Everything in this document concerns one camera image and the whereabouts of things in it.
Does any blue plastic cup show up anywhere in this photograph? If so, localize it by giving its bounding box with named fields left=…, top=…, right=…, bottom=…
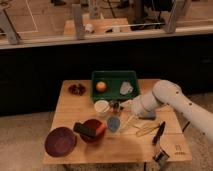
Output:
left=107, top=116, right=120, bottom=132

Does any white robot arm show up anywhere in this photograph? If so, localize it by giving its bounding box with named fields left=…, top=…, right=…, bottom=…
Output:
left=121, top=80, right=213, bottom=142

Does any red orange pepper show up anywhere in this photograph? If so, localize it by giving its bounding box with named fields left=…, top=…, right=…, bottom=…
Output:
left=96, top=123, right=106, bottom=136

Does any red bowl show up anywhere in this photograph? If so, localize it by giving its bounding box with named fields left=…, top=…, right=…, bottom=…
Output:
left=81, top=119, right=106, bottom=143

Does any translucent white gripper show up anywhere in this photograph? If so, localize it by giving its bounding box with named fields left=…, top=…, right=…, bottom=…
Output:
left=119, top=100, right=138, bottom=132

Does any purple plate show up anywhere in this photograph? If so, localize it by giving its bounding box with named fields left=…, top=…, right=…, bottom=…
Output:
left=45, top=127, right=77, bottom=157

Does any blue sponge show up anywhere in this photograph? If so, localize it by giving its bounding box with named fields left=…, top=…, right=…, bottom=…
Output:
left=139, top=112, right=156, bottom=120

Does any wooden background table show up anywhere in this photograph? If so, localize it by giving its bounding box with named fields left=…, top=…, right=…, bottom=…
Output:
left=64, top=18, right=131, bottom=36

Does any metal table clamp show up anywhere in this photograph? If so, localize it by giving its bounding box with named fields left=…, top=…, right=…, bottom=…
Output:
left=153, top=150, right=169, bottom=167

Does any black marker pen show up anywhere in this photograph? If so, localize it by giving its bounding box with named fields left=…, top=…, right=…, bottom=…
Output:
left=152, top=121, right=166, bottom=145

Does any green plastic tray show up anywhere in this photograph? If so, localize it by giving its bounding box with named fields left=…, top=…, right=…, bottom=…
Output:
left=90, top=71, right=140, bottom=101

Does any orange fruit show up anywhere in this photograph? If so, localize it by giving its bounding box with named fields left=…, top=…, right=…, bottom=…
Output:
left=96, top=81, right=107, bottom=92

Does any dark grape bunch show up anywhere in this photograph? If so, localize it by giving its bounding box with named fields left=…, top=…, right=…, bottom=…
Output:
left=68, top=84, right=86, bottom=96

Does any small metal cup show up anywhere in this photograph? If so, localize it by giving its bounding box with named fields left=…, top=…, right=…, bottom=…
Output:
left=110, top=101, right=121, bottom=114

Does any black rectangular block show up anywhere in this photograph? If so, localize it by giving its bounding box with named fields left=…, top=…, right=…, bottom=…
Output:
left=73, top=122, right=96, bottom=138

